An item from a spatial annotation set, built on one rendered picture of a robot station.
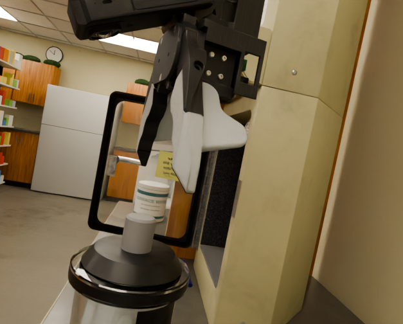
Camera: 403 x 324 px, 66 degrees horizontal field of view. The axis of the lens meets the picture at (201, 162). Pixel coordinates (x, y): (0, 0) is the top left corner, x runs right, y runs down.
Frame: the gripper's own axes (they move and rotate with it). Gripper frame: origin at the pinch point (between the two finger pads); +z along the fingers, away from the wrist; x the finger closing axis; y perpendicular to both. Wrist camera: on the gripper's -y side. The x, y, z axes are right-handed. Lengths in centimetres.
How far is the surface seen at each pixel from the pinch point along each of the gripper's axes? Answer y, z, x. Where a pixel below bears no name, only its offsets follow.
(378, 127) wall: 71, -18, 33
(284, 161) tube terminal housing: 29.0, -3.7, 18.3
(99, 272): -3.7, 7.7, -2.9
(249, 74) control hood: 19.8, -17.6, 20.8
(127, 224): -1.7, 4.4, -0.5
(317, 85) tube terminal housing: 32.2, -18.3, 17.4
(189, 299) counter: 22, 31, 33
